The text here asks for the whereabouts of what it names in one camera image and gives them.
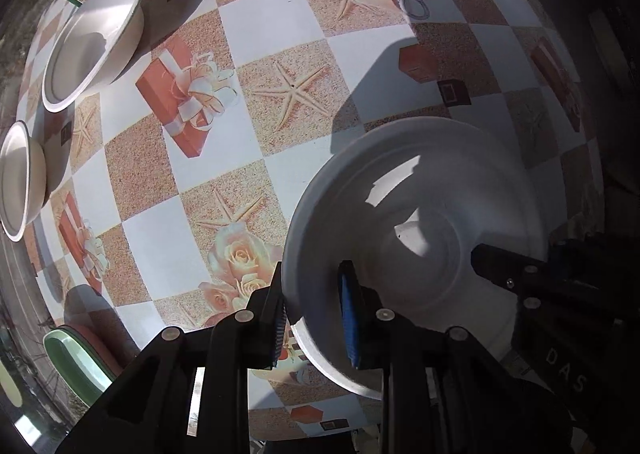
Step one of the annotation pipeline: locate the white bowl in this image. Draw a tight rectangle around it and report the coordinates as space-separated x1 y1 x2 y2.
41 0 144 113
0 121 47 243
282 116 547 399

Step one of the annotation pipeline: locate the patterned checkered tablecloth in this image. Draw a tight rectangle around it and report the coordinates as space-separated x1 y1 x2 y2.
1 0 603 419

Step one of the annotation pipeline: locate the green plastic plate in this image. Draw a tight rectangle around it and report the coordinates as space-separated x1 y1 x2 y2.
43 325 117 406

